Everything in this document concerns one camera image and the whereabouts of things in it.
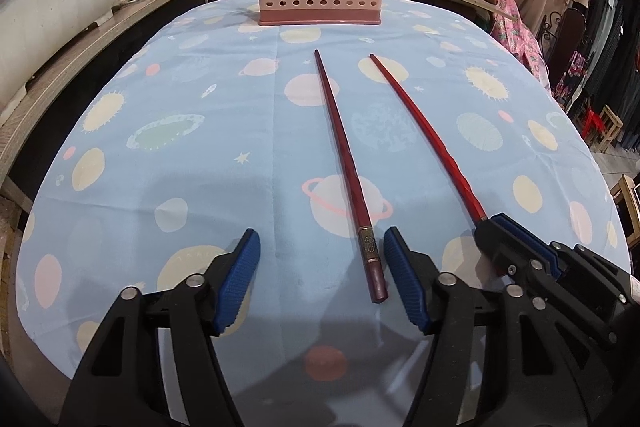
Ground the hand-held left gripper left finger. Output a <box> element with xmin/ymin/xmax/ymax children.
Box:
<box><xmin>57</xmin><ymin>228</ymin><xmax>262</xmax><ymax>427</ymax></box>

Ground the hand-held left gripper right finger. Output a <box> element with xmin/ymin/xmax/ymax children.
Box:
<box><xmin>383</xmin><ymin>227</ymin><xmax>621</xmax><ymax>427</ymax></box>

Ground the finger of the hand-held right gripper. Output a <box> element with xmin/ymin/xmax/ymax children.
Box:
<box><xmin>491</xmin><ymin>215</ymin><xmax>640</xmax><ymax>308</ymax></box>
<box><xmin>474</xmin><ymin>221</ymin><xmax>629</xmax><ymax>351</ymax></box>

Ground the dark red chopstick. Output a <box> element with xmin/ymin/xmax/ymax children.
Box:
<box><xmin>313</xmin><ymin>49</ymin><xmax>390</xmax><ymax>304</ymax></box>

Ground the blue planet print tablecloth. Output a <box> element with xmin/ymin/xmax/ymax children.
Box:
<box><xmin>15</xmin><ymin>0</ymin><xmax>632</xmax><ymax>427</ymax></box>

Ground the red stool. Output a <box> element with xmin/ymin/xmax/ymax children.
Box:
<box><xmin>580</xmin><ymin>107</ymin><xmax>608</xmax><ymax>142</ymax></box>

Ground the pink floral cloth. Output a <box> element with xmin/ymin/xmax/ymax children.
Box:
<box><xmin>482</xmin><ymin>0</ymin><xmax>551</xmax><ymax>90</ymax></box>

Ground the black metal chair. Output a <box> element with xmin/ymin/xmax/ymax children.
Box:
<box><xmin>537</xmin><ymin>7</ymin><xmax>588</xmax><ymax>72</ymax></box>

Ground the wooden shelf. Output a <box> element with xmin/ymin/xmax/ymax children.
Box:
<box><xmin>0</xmin><ymin>0</ymin><xmax>261</xmax><ymax>168</ymax></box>

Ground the white plastic tub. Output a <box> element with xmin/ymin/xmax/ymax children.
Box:
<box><xmin>0</xmin><ymin>0</ymin><xmax>121</xmax><ymax>108</ymax></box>

